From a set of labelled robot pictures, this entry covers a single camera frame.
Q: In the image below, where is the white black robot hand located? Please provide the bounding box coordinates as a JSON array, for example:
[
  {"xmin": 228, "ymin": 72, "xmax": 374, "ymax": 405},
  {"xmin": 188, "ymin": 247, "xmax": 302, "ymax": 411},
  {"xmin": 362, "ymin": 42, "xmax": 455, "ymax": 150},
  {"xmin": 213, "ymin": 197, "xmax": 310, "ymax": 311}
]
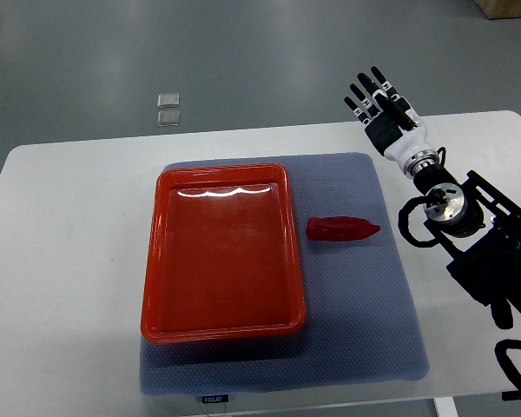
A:
[{"xmin": 344, "ymin": 66, "xmax": 437, "ymax": 175}]

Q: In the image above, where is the red pepper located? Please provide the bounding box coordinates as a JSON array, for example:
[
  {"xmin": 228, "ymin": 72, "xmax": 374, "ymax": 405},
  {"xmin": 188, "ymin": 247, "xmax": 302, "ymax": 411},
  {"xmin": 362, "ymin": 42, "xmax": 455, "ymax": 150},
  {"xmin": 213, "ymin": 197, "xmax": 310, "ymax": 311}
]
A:
[{"xmin": 306, "ymin": 216, "xmax": 381, "ymax": 242}]

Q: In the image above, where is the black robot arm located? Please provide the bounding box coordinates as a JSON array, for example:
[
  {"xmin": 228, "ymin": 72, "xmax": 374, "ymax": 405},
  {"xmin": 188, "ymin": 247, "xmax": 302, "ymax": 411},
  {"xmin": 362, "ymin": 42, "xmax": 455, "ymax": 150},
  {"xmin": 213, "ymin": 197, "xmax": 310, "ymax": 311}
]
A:
[{"xmin": 344, "ymin": 67, "xmax": 521, "ymax": 329}]

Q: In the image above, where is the red plastic tray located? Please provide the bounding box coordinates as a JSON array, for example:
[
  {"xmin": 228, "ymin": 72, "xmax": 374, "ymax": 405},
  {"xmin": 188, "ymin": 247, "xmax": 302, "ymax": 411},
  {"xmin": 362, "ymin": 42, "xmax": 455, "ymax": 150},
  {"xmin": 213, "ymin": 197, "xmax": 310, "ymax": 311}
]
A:
[{"xmin": 141, "ymin": 163, "xmax": 307, "ymax": 345}]

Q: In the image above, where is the cardboard box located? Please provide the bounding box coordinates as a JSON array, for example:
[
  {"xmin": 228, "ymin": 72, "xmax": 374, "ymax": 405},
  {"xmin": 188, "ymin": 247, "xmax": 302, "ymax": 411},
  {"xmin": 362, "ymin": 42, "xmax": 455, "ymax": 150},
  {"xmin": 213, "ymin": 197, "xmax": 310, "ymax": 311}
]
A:
[{"xmin": 476, "ymin": 0, "xmax": 521, "ymax": 20}]

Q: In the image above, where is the upper metal floor plate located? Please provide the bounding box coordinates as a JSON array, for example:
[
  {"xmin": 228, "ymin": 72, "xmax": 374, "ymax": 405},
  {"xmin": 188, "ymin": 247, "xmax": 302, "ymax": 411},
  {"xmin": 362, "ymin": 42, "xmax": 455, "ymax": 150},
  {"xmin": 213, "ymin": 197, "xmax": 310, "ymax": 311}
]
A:
[{"xmin": 157, "ymin": 92, "xmax": 180, "ymax": 109}]

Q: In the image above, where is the metal floor plate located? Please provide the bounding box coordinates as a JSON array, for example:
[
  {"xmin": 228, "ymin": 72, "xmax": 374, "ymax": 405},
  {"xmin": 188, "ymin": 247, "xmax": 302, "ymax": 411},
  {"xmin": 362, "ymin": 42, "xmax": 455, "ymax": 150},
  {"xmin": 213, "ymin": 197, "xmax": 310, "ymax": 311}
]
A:
[
  {"xmin": 157, "ymin": 92, "xmax": 180, "ymax": 109},
  {"xmin": 157, "ymin": 109, "xmax": 181, "ymax": 127}
]

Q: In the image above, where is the lower metal floor plate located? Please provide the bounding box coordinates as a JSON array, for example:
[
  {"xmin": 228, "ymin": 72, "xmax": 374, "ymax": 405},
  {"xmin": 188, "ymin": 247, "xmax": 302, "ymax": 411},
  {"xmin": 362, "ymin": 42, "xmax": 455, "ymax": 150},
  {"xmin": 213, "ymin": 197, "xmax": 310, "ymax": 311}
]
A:
[{"xmin": 157, "ymin": 109, "xmax": 181, "ymax": 127}]

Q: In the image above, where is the blue-grey fabric mat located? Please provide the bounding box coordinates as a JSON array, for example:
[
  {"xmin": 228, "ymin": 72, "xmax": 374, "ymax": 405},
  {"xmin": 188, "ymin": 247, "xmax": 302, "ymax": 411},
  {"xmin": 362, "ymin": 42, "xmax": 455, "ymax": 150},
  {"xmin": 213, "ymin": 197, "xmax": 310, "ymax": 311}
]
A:
[{"xmin": 140, "ymin": 153, "xmax": 429, "ymax": 396}]

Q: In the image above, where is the white table leg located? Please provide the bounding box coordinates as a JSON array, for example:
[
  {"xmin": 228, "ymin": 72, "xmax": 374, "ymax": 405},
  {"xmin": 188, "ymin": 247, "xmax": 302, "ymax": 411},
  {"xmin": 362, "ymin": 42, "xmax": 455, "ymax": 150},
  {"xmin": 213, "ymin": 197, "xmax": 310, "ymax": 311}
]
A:
[{"xmin": 433, "ymin": 397, "xmax": 458, "ymax": 417}]

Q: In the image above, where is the black label tag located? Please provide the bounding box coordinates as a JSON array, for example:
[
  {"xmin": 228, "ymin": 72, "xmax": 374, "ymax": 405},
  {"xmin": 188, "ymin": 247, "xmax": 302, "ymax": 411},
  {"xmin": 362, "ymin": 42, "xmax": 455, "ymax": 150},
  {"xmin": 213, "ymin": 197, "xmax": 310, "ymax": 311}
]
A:
[{"xmin": 201, "ymin": 394, "xmax": 229, "ymax": 404}]

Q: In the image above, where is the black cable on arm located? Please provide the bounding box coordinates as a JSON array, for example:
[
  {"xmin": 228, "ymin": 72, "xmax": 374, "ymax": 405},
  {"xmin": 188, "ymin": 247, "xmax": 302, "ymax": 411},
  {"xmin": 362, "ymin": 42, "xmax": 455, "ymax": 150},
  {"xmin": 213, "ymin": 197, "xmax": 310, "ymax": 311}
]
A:
[{"xmin": 398, "ymin": 195, "xmax": 439, "ymax": 248}]

